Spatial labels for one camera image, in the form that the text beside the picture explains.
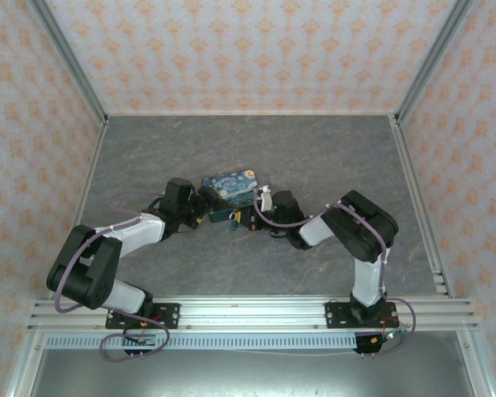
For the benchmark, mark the small blue padlock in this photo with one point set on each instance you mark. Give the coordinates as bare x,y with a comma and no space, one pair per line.
234,225

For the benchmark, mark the blue starry night tin box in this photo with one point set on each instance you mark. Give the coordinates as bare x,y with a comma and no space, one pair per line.
235,186

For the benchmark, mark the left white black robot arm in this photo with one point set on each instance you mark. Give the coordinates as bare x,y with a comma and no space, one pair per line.
128,231

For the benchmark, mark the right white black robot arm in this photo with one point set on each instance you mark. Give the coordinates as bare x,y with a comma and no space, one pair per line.
368,231

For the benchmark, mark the small circuit board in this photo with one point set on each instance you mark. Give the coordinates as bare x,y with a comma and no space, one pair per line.
374,341
142,341

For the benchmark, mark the aluminium frame side rail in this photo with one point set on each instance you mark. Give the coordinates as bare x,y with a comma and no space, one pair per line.
413,182
89,182

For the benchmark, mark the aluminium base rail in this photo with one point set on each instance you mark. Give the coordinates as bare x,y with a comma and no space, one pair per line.
252,310

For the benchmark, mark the aluminium frame post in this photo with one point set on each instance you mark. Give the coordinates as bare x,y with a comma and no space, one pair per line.
70,58
435,58

